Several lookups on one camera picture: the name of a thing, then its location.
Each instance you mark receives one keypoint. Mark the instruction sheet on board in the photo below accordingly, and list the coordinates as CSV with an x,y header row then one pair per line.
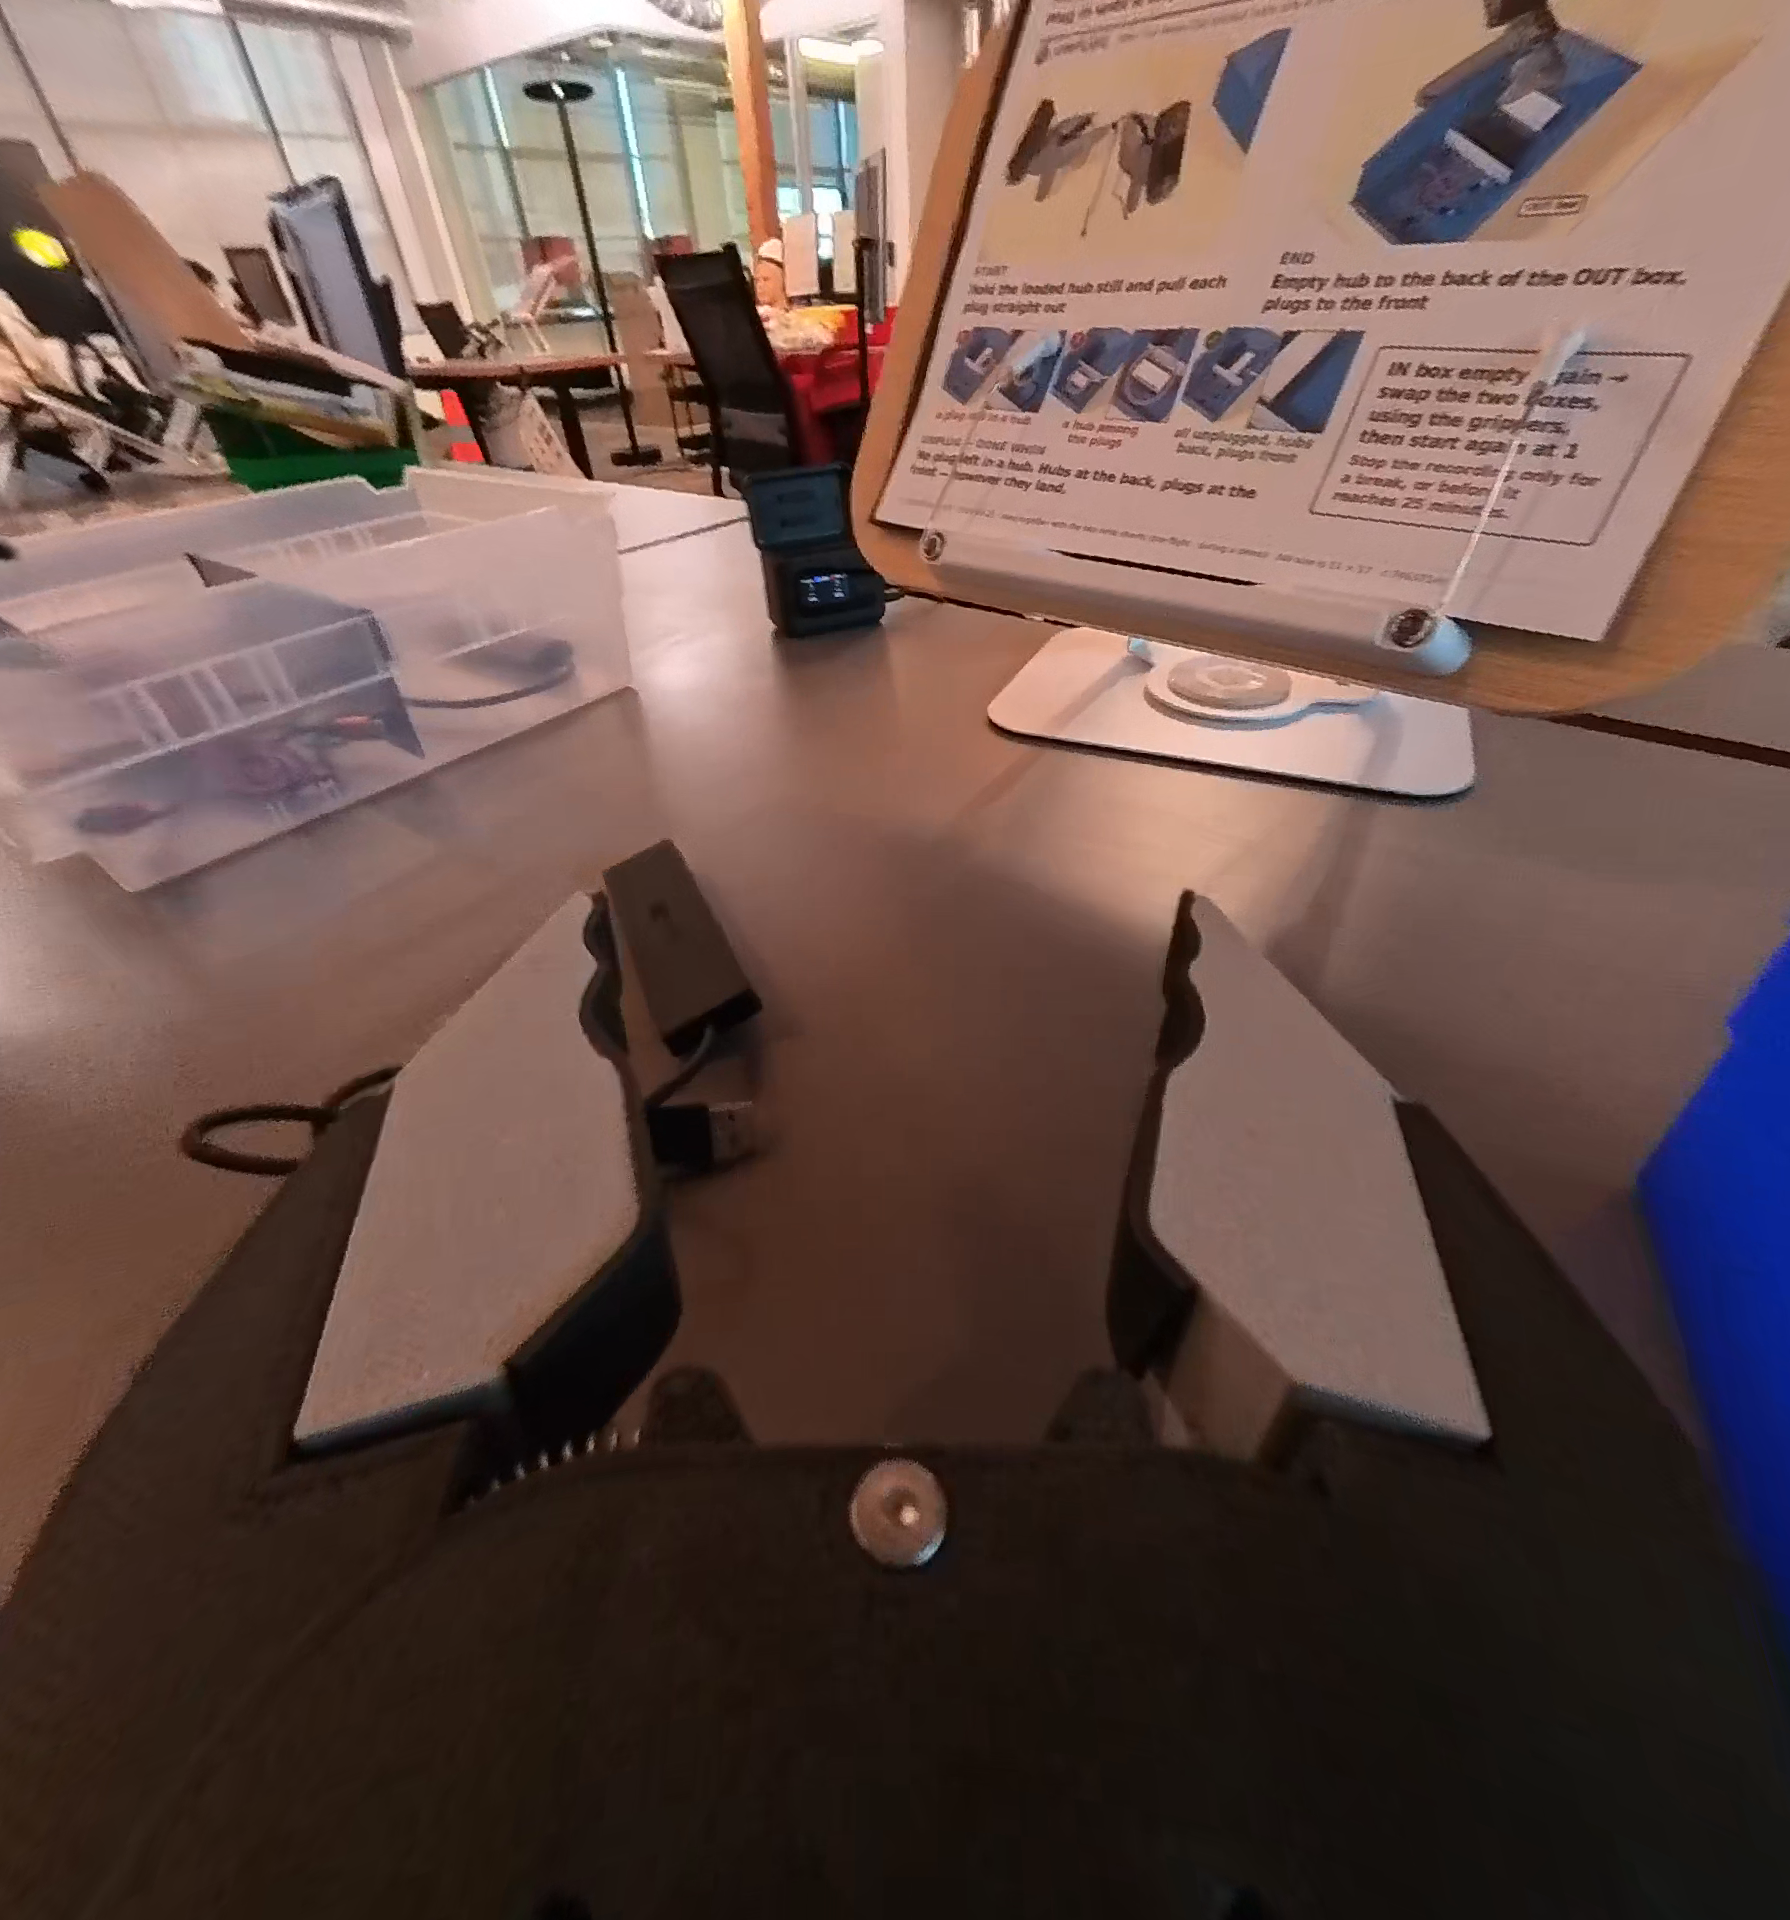
x,y
1285,301

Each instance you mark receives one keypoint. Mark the red covered table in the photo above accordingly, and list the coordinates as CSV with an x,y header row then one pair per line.
x,y
829,377

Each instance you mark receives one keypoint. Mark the black office chair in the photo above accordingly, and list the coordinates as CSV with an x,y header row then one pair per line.
x,y
732,362

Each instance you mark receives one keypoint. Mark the orange traffic cone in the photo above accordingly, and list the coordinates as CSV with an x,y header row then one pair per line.
x,y
461,433

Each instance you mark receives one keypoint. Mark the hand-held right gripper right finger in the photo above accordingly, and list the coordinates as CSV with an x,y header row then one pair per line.
x,y
1285,1200

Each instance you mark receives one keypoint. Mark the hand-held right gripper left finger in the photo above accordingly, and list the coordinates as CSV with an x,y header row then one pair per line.
x,y
489,1171

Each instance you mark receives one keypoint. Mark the black floor lamp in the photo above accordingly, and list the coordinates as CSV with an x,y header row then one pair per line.
x,y
589,226

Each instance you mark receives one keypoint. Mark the white stand base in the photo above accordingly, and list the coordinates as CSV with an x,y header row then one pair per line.
x,y
1107,721

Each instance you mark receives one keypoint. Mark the clear plastic bin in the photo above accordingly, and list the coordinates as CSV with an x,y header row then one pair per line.
x,y
536,557

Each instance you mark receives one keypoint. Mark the black computer monitor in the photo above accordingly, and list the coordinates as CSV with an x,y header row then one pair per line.
x,y
332,287

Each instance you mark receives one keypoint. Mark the small black action camera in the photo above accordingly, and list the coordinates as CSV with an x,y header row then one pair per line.
x,y
813,593

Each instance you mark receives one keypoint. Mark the dark bin divider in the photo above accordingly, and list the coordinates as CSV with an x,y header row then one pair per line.
x,y
310,646

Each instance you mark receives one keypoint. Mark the brown cardboard panel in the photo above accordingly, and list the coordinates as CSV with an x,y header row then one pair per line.
x,y
146,258

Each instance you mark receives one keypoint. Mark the green plastic bin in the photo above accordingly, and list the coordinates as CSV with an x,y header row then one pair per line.
x,y
310,451

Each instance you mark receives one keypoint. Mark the blue plastic bin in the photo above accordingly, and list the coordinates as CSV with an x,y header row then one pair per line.
x,y
1766,1277

